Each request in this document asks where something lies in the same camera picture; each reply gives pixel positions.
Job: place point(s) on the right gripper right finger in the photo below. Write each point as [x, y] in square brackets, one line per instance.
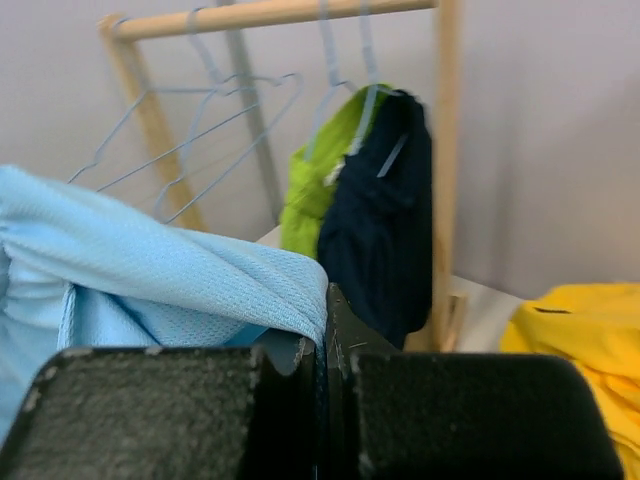
[395, 415]

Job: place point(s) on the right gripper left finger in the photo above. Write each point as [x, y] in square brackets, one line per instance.
[169, 413]

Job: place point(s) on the navy blue shorts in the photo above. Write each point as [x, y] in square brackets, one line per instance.
[376, 239]

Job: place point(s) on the light blue shorts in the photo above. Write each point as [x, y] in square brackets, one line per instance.
[81, 269]

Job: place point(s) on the blue hanger of yellow shorts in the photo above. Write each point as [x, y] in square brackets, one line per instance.
[261, 101]

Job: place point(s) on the yellow shorts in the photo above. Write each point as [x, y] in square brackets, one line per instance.
[596, 327]

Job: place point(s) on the lime green shorts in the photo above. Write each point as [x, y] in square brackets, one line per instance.
[313, 170]

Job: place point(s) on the blue hanger of navy shorts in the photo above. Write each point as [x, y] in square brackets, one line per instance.
[373, 78]

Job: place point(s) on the blue hanger of green shorts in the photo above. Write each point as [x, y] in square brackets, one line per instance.
[335, 81]

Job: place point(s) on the blue hanger of camouflage shorts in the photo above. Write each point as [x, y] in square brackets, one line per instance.
[130, 115]

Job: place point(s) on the wooden clothes rack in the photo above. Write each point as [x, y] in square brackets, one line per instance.
[120, 37]

